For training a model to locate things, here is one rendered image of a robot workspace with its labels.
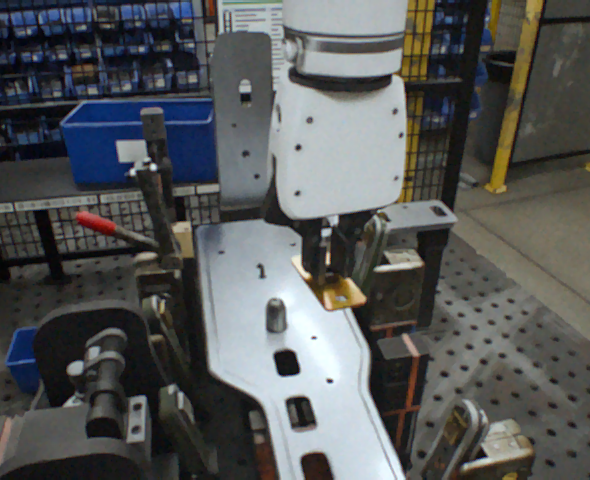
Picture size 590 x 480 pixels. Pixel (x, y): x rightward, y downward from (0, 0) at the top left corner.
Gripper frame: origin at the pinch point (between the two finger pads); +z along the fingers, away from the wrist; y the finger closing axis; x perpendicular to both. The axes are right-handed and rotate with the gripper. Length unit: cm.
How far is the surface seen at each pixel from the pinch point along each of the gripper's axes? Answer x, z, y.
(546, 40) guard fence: 208, 28, 239
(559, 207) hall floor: 172, 121, 246
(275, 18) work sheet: 86, -6, 26
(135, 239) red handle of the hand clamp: 36.3, 16.3, -13.7
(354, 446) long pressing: -1.5, 25.5, 4.1
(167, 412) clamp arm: 2.6, 16.7, -15.0
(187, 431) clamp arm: 2.1, 19.7, -13.4
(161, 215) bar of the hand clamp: 34.6, 12.1, -9.7
